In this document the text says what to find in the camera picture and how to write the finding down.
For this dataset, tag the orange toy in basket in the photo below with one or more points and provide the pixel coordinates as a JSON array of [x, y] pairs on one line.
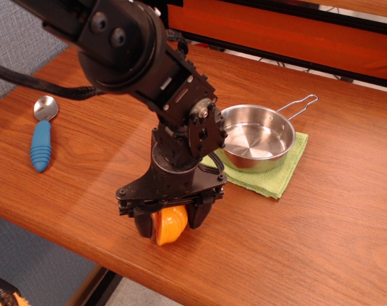
[[21, 301]]

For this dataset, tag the blue handled metal spoon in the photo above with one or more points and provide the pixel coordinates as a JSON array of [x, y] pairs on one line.
[[44, 110]]

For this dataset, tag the green folded cloth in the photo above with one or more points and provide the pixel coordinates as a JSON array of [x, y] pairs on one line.
[[273, 183]]

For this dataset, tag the orange panel black frame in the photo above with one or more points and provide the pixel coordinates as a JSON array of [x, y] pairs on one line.
[[344, 38]]

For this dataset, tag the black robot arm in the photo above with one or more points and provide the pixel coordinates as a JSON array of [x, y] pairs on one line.
[[122, 49]]

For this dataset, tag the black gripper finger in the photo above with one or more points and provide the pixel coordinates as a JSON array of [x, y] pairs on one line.
[[197, 212], [144, 222]]

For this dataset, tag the small steel saucepan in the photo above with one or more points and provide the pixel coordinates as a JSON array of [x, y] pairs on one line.
[[260, 138]]

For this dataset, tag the orange plastic half orange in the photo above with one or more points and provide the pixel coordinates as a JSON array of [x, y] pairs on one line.
[[169, 223]]

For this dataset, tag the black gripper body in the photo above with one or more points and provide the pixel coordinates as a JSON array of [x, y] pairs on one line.
[[165, 185]]

